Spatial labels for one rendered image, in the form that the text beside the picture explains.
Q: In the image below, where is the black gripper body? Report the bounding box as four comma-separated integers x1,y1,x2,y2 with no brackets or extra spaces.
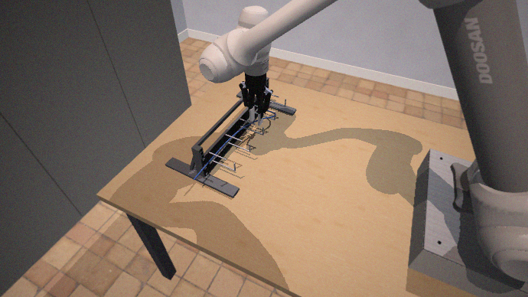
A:
245,74,267,95

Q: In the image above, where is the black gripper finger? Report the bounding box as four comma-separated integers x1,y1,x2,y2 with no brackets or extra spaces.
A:
239,81,255,122
255,86,273,126

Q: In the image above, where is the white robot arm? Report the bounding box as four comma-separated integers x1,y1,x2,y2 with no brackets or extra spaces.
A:
199,0,528,282

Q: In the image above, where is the dark grey rack with cable rings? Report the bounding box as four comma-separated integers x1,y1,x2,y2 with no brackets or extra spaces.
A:
165,91,296,198

